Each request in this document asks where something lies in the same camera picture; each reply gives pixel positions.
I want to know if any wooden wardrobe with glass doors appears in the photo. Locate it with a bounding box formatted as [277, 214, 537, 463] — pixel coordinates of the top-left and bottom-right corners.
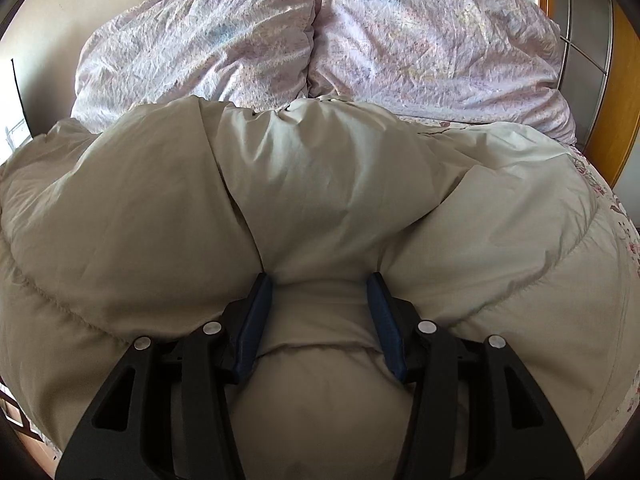
[537, 0, 640, 188]

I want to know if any white puffer jacket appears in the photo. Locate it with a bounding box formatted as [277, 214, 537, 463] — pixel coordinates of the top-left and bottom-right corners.
[0, 94, 633, 480]

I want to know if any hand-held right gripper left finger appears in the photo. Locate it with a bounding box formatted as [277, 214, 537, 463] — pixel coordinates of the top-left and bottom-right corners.
[54, 272, 275, 480]

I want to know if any floral bed sheet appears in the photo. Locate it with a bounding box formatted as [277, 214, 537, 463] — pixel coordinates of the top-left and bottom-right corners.
[400, 114, 640, 461]

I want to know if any lilac floral pillow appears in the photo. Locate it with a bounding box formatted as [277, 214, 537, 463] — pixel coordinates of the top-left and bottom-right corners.
[305, 0, 581, 145]
[70, 0, 317, 133]

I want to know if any wooden chair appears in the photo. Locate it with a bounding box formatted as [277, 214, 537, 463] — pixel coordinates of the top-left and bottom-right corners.
[0, 382, 36, 433]

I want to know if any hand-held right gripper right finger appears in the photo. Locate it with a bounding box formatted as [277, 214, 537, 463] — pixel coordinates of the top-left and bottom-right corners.
[365, 272, 585, 480]

